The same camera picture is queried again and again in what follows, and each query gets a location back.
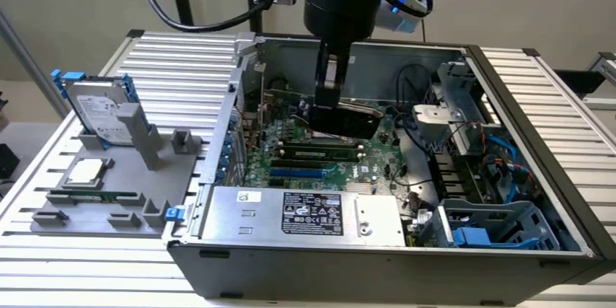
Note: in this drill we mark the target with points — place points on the silver CPU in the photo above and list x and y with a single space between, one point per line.
87 172

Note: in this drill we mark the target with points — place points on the aluminium frame rail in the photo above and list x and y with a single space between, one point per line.
602 66

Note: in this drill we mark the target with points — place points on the green expansion card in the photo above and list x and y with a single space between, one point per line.
274 102

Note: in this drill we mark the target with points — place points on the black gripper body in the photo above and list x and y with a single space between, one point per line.
339 8

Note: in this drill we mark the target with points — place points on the black open PC case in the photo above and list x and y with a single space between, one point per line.
384 272

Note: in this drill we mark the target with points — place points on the green RAM stick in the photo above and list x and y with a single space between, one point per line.
91 195

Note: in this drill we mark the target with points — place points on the hard disk with blue caddy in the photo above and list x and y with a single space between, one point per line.
99 109

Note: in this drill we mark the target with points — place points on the black CPU cooler fan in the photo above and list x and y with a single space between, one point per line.
347 124

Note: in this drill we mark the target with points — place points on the blue case latch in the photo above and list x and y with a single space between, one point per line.
174 213

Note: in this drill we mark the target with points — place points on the small black device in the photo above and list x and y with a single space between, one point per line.
7 162

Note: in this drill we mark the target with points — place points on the metal disk bay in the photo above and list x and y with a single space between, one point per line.
458 113

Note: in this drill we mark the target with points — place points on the black box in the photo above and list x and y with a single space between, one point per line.
578 82

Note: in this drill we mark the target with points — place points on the grey drive cage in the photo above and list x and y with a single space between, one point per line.
500 225

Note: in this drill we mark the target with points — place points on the installed RAM stick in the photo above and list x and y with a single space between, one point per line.
320 153

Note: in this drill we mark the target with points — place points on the blue expansion slot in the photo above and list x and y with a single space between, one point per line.
298 172

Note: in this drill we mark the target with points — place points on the aluminium frame profile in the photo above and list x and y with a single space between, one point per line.
24 59

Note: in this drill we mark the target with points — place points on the grey parts rack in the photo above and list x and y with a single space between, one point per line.
144 185

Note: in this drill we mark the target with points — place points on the silver power supply unit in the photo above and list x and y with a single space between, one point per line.
270 214

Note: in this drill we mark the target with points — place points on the green motherboard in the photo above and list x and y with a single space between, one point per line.
380 156

